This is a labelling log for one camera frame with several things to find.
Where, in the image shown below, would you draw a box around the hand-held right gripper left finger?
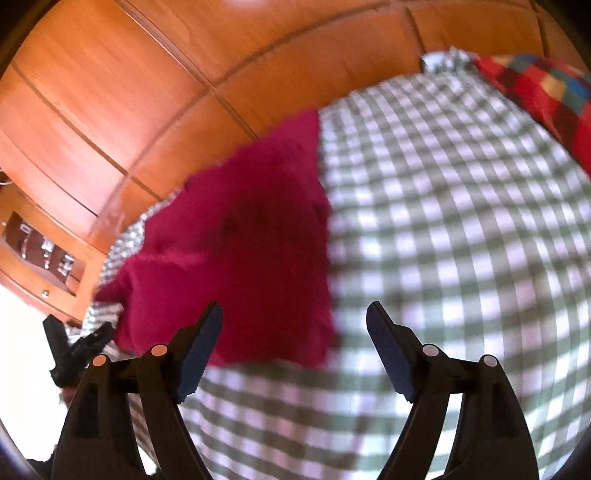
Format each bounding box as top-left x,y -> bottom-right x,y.
55,302 -> 225,480

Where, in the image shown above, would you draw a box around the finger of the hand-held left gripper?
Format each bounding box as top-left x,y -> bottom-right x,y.
68,322 -> 114,358
42,316 -> 71,358

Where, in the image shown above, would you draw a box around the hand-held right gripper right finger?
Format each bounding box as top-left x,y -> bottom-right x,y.
366,302 -> 539,480

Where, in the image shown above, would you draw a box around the dark red garment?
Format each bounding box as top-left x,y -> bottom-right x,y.
95,111 -> 338,367

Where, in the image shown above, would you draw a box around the wooden shelf with small items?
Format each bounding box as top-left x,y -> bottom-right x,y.
2,208 -> 90,298

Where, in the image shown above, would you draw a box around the green white checkered bed sheet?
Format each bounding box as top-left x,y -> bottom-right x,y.
83,48 -> 591,480

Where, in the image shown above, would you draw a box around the wooden wardrobe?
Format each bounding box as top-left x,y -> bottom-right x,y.
0,0 -> 573,324

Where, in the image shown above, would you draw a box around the colourful plaid pillow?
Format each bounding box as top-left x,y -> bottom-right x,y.
473,54 -> 591,178

